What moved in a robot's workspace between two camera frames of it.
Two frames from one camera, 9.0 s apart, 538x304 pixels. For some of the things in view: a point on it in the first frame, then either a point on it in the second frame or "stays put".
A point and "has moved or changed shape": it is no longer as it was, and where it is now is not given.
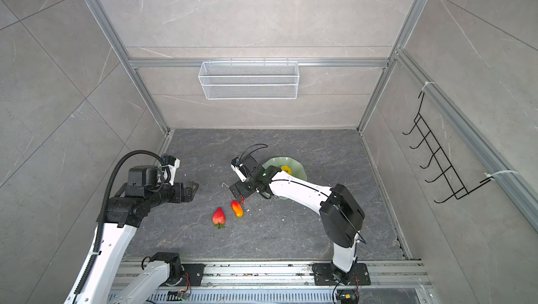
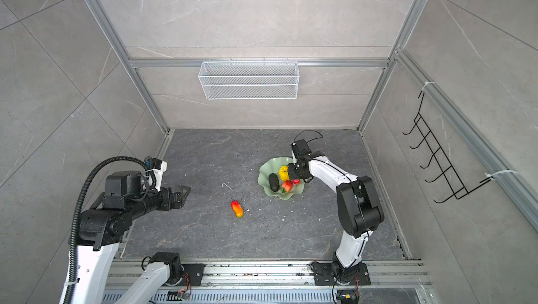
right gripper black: x=235 y=190 to x=293 y=174
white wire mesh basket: x=249 y=80 stays put
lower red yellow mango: x=237 y=208 stays put
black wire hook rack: x=457 y=186 stays put
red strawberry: x=219 y=218 has moved or changed shape
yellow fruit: x=287 y=169 stays put
